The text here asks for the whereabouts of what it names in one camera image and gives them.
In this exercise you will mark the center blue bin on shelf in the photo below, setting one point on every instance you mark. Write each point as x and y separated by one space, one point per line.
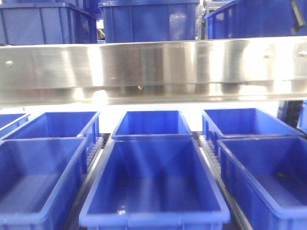
149 20

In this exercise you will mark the blue bin on shelf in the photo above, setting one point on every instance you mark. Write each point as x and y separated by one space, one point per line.
45 24
258 18
149 20

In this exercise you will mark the steel shelf front beam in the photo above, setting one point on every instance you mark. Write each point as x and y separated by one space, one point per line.
246 69

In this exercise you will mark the right blue bin on shelf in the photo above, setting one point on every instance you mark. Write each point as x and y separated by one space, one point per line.
258 18

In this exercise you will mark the left blue bin on shelf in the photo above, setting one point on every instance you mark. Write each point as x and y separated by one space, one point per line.
45 24

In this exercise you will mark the rear center blue bin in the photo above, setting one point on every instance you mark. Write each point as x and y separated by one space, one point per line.
143 125

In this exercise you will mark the rear right blue bin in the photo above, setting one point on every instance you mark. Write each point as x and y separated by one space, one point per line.
242 123

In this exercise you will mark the front center blue bin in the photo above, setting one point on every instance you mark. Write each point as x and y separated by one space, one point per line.
159 184

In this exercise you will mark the rear left blue bin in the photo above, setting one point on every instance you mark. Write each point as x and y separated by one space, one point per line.
62 125

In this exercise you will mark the front left blue bin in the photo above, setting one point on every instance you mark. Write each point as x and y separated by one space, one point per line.
39 181

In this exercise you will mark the front right blue bin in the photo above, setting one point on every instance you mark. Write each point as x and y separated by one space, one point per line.
268 179

